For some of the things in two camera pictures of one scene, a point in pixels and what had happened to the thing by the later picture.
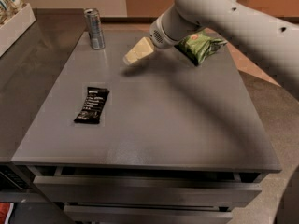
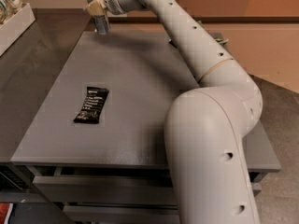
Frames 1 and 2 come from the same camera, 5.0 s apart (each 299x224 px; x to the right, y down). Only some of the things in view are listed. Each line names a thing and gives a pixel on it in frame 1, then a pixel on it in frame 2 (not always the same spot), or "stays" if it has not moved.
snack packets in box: (11, 2) stays
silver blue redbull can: (95, 29) → (101, 21)
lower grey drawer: (124, 215) stays
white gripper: (161, 35) → (114, 1)
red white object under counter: (6, 209) stays
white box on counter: (12, 30) stays
